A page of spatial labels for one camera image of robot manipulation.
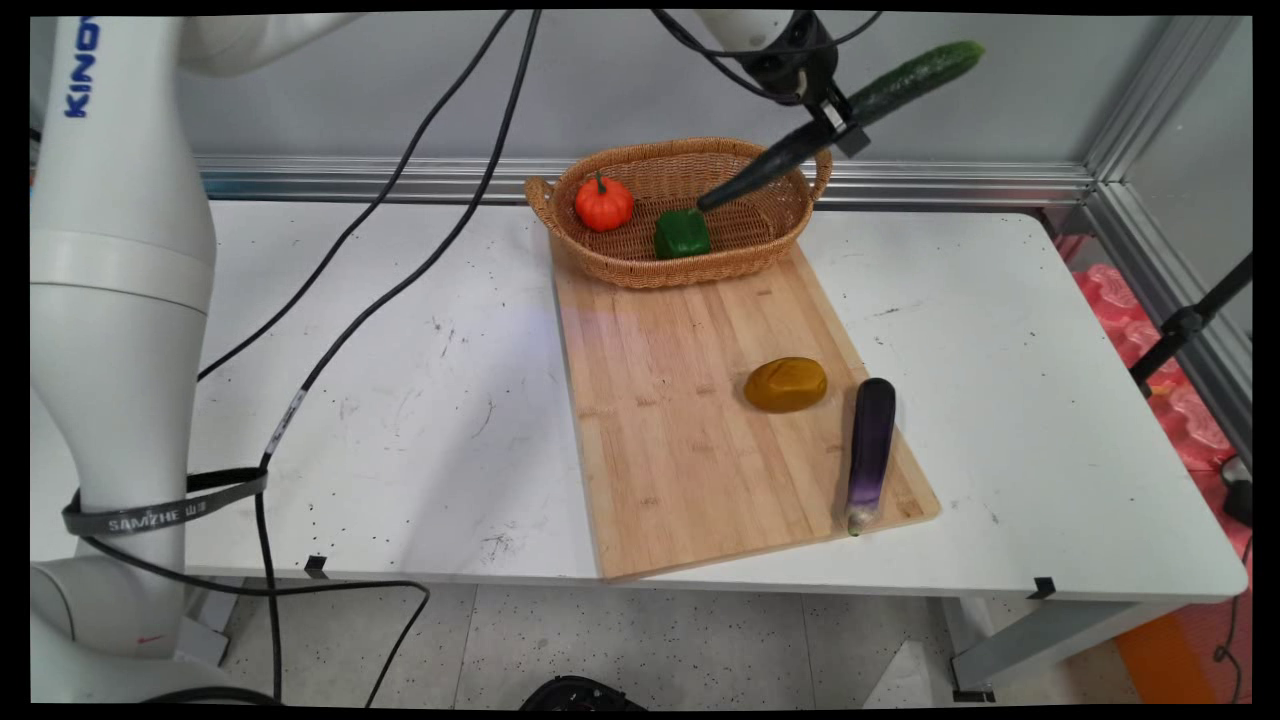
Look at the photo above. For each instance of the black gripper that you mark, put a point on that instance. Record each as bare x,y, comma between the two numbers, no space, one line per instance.
795,55

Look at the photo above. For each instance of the green cucumber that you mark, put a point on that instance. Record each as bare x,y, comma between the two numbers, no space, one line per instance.
915,75

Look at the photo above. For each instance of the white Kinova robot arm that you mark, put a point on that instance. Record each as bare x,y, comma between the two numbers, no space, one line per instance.
120,300

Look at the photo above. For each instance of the woven wicker basket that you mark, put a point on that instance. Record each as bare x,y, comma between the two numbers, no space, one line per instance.
740,250

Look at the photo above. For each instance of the green bell pepper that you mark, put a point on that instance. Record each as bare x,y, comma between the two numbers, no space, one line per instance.
682,236

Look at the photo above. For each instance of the small orange pumpkin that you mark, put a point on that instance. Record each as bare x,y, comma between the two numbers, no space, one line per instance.
603,203

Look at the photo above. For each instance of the yellow-brown potato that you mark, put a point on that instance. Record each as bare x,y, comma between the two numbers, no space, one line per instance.
785,385

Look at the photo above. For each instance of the dark purple eggplant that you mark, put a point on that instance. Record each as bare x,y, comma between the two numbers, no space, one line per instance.
871,440

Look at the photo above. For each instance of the bamboo cutting board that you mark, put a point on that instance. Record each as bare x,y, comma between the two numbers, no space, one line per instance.
700,440

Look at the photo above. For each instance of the black tripod stand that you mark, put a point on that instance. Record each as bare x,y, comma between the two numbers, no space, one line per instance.
1185,322

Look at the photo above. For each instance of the pink foam mat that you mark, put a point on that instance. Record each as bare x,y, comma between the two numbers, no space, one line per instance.
1190,420

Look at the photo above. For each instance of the black tape piece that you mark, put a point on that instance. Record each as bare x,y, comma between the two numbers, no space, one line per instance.
316,566
1042,587

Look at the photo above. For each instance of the black device on floor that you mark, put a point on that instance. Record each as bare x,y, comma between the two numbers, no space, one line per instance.
1240,495

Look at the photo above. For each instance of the white table leg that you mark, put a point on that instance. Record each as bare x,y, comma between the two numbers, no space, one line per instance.
1050,640

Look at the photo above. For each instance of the black round object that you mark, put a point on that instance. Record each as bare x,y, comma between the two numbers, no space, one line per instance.
580,695

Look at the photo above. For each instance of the aluminium frame rail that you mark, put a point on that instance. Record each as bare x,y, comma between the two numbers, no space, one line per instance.
400,180
1160,95
1170,300

